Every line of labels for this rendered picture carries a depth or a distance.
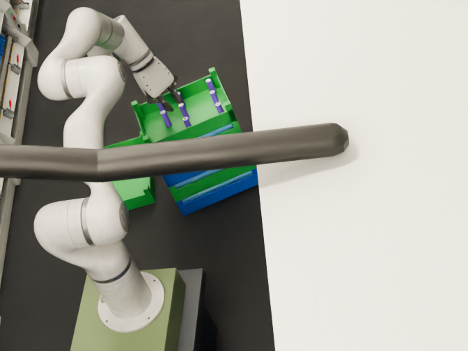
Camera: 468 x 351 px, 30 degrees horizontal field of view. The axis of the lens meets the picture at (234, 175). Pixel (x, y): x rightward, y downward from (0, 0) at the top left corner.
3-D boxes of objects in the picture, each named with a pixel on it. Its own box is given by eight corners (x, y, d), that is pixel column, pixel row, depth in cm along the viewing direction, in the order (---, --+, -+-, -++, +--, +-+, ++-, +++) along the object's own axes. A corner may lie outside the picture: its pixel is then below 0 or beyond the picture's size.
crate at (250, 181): (183, 216, 305) (175, 203, 299) (170, 177, 319) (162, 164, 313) (262, 182, 305) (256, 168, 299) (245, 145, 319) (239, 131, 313)
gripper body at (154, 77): (147, 51, 276) (168, 79, 280) (125, 72, 272) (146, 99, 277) (158, 51, 269) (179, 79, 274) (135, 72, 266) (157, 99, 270)
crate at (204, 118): (152, 157, 282) (143, 141, 276) (138, 118, 296) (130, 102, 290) (237, 120, 282) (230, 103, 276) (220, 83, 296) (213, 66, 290)
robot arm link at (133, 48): (124, 69, 267) (148, 52, 265) (97, 35, 262) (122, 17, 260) (125, 60, 275) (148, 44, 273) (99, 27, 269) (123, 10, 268)
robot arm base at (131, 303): (93, 335, 236) (67, 298, 222) (104, 276, 248) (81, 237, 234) (160, 330, 231) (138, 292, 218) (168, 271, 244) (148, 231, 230)
